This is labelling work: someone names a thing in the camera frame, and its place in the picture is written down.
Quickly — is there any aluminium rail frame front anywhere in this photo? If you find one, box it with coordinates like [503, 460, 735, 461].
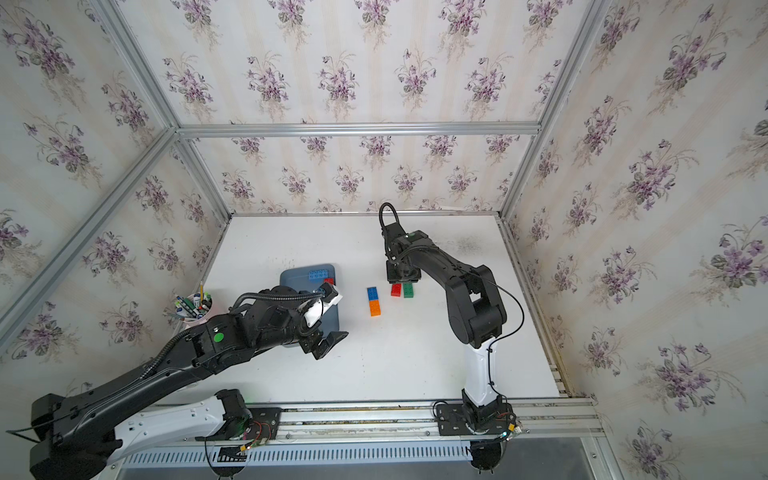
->
[89, 395, 625, 480]

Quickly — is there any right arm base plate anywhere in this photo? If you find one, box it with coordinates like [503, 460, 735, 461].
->
[432, 399, 521, 437]

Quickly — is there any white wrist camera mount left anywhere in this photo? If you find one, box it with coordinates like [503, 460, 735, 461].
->
[304, 282, 343, 332]

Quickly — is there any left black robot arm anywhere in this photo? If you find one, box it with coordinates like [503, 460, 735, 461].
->
[29, 283, 347, 479]

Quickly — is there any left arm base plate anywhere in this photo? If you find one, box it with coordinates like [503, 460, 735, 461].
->
[195, 407, 283, 445]

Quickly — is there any pen cup with pens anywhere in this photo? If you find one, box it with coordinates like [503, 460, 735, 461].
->
[172, 284, 213, 324]

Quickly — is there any blue-grey plastic tray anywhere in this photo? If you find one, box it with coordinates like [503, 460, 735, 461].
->
[279, 263, 336, 337]

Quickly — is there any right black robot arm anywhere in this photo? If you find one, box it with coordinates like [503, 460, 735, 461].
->
[381, 221, 507, 417]

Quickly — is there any light blue lego brick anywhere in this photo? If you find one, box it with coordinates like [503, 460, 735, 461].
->
[308, 269, 331, 282]

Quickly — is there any white slotted cable duct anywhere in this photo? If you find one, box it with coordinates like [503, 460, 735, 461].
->
[123, 441, 471, 469]

